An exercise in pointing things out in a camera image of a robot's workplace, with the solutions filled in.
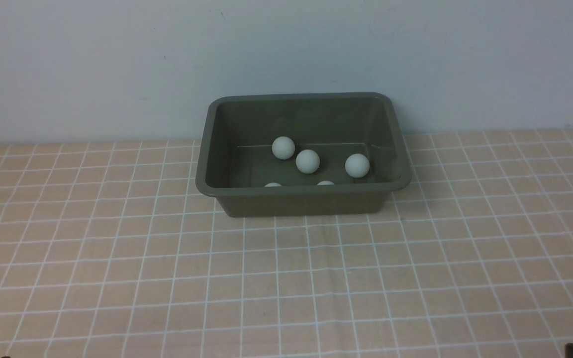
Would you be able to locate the orange checkered tablecloth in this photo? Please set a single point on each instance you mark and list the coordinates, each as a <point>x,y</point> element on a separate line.
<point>108,250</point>

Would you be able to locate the olive green plastic bin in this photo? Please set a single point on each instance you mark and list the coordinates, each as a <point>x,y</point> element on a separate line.
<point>236,160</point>

